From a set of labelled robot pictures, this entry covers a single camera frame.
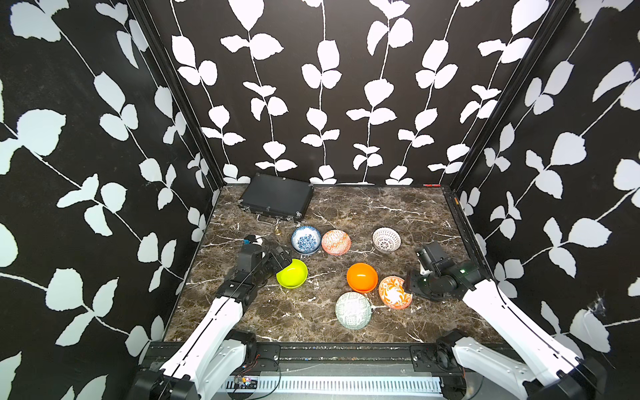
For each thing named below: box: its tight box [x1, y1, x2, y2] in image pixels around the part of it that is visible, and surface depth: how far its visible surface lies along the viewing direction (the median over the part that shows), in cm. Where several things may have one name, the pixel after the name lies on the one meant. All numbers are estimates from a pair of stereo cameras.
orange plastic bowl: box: [346, 262, 379, 294], surface depth 90 cm
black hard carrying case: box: [239, 173, 315, 227], surface depth 113 cm
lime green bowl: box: [275, 258, 308, 290], surface depth 91 cm
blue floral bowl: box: [290, 225, 322, 255], surface depth 98 cm
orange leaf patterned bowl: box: [378, 275, 413, 310], surface depth 87 cm
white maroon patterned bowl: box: [371, 225, 402, 254], surface depth 100 cm
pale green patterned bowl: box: [335, 291, 373, 330], surface depth 83 cm
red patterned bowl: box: [320, 229, 352, 257], surface depth 100 cm
